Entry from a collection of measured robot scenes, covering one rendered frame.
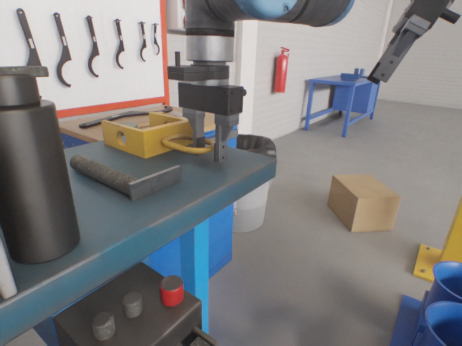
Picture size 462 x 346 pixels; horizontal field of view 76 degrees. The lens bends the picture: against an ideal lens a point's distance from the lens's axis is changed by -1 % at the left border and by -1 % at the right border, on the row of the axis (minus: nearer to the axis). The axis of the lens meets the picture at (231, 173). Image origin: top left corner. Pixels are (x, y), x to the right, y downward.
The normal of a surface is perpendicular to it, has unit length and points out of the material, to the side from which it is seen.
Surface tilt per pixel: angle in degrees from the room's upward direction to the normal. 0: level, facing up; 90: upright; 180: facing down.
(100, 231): 0
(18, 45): 90
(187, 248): 90
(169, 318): 0
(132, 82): 90
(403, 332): 0
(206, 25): 90
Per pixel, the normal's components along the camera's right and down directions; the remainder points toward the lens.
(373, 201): 0.11, 0.38
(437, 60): -0.59, 0.29
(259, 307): 0.04, -0.92
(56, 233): 0.76, 0.27
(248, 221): 0.38, 0.41
